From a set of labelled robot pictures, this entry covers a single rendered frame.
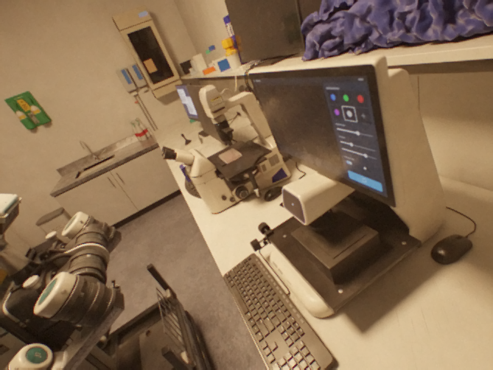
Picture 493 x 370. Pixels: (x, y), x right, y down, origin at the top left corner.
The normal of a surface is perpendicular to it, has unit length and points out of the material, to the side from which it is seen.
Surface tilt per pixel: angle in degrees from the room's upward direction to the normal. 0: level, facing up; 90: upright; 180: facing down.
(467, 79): 90
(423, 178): 90
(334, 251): 0
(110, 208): 90
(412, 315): 0
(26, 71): 90
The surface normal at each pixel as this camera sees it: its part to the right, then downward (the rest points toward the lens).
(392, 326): -0.33, -0.81
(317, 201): 0.44, 0.15
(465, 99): -0.84, 0.48
